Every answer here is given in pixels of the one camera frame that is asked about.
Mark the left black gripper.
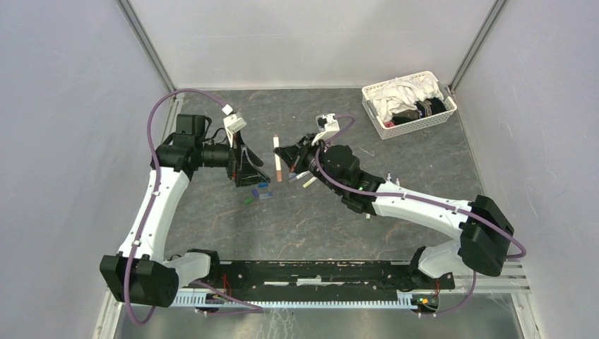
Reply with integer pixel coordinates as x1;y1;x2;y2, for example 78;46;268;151
196;130;270;187

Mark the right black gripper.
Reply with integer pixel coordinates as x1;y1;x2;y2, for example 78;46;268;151
276;133;343;195

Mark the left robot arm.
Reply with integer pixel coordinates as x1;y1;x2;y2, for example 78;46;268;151
100;114;269;308

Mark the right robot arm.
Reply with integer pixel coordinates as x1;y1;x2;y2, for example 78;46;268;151
274;134;514;288

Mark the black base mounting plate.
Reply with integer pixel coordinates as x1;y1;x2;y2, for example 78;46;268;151
202;260;456;302

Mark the white cloth in basket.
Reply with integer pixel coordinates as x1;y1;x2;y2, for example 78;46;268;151
368;75;444;123

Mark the white plastic basket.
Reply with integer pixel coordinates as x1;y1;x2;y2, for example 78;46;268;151
362;71;457;140

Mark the black cloth in basket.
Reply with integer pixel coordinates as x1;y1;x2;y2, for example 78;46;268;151
391;97;446;126

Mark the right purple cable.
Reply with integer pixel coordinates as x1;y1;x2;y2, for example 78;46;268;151
314;114;528;316

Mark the purple cable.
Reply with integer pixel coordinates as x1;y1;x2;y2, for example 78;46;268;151
314;114;528;316
122;88;266;326

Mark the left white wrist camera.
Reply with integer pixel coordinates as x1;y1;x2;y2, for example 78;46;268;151
221;104;247;139

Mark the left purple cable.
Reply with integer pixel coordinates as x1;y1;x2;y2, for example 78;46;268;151
122;88;266;326

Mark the white slotted cable duct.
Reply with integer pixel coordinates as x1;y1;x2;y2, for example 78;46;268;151
171;290;417;311

